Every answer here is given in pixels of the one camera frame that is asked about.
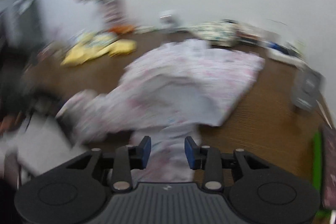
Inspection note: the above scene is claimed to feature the pink floral ruffled garment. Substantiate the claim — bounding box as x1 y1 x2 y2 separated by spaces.
58 39 265 182

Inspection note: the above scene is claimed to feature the cream green-flower garment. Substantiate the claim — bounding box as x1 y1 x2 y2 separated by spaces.
188 20 238 47

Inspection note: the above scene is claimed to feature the green stand base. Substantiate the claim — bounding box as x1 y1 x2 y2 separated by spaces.
312 132 322 193

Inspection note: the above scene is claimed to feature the clear box of orange peels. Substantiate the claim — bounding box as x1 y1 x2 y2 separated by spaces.
108 24 135 35

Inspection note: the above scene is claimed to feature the pink screen phone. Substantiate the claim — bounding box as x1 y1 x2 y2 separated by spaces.
321 124 336 210

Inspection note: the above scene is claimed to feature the white power strip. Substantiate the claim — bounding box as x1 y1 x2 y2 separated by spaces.
266 48 306 68

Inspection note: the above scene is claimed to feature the dark tissue box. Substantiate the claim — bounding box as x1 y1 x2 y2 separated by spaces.
237 22 264 46

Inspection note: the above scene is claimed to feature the blue toy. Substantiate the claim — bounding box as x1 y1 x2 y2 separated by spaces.
269 42 282 51

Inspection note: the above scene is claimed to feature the white round robot figurine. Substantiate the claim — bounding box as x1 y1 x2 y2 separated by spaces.
159 10 180 33

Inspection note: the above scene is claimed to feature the black wireless charger phone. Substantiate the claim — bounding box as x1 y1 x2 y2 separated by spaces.
290 67 324 112

